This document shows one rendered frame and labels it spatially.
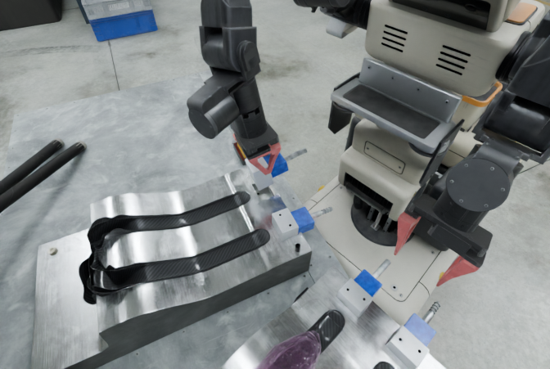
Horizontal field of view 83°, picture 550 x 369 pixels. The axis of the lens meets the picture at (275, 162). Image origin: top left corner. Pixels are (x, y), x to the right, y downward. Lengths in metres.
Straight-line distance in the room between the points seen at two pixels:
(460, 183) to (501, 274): 1.54
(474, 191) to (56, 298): 0.69
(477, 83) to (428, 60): 0.10
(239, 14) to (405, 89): 0.40
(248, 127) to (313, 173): 1.41
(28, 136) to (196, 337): 0.83
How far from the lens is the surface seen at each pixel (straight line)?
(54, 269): 0.78
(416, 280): 1.37
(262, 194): 0.74
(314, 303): 0.63
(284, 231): 0.62
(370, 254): 1.36
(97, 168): 1.01
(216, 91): 0.49
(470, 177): 0.39
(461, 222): 0.48
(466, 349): 1.67
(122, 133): 1.09
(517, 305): 1.87
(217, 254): 0.65
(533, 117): 0.45
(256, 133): 0.57
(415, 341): 0.62
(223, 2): 0.48
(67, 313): 0.72
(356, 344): 0.62
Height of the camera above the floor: 1.45
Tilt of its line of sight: 47 degrees down
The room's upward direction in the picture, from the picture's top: straight up
